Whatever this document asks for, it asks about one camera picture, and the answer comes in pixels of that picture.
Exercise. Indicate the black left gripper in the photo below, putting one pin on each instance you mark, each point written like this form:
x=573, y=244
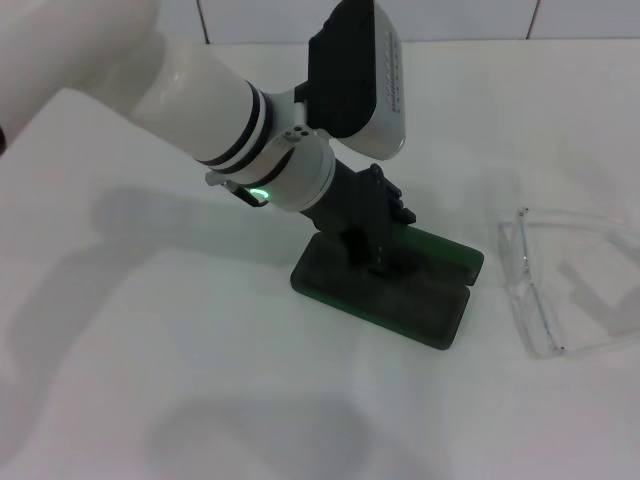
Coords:
x=345, y=200

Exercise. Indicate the green glasses case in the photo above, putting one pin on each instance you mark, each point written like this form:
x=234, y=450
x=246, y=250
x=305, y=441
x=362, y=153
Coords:
x=425, y=310

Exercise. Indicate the clear white glasses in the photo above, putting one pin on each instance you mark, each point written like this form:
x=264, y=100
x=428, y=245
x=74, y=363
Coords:
x=520, y=295

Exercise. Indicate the silver left camera mount bracket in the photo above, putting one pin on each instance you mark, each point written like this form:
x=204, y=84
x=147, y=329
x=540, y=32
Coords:
x=297, y=134

